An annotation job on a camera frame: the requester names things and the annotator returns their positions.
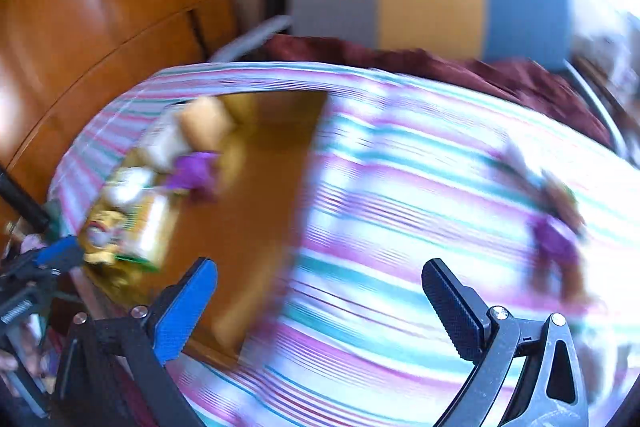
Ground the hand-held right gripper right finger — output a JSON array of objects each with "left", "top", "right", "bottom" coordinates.
[{"left": 421, "top": 258, "right": 590, "bottom": 427}]

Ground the yellow snack packet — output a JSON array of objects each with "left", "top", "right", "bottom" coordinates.
[{"left": 81, "top": 207, "right": 132, "bottom": 267}]

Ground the striped bed sheet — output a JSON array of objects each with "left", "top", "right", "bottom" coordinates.
[{"left": 47, "top": 61, "right": 640, "bottom": 427}]

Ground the purple snack packet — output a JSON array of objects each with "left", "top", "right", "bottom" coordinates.
[
  {"left": 525, "top": 174, "right": 602, "bottom": 309},
  {"left": 167, "top": 150, "right": 222, "bottom": 204}
]

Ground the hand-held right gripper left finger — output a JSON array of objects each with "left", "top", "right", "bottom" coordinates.
[{"left": 50, "top": 257, "right": 219, "bottom": 427}]

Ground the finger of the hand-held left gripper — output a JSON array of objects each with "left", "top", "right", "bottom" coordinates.
[{"left": 29, "top": 234, "right": 85, "bottom": 269}]

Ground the white item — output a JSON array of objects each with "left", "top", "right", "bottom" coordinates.
[{"left": 102, "top": 166, "right": 157, "bottom": 210}]

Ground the maroon gift box gold lining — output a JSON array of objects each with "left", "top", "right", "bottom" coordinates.
[{"left": 81, "top": 89, "right": 332, "bottom": 360}]

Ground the wooden wardrobe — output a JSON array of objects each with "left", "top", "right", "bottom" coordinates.
[{"left": 0, "top": 0, "right": 240, "bottom": 230}]

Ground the black rod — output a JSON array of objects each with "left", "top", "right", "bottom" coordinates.
[{"left": 0, "top": 164, "right": 52, "bottom": 232}]

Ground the maroon blanket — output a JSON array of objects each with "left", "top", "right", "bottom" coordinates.
[{"left": 262, "top": 34, "right": 615, "bottom": 148}]

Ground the bread bun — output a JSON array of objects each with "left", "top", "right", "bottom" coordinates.
[{"left": 179, "top": 97, "right": 237, "bottom": 154}]

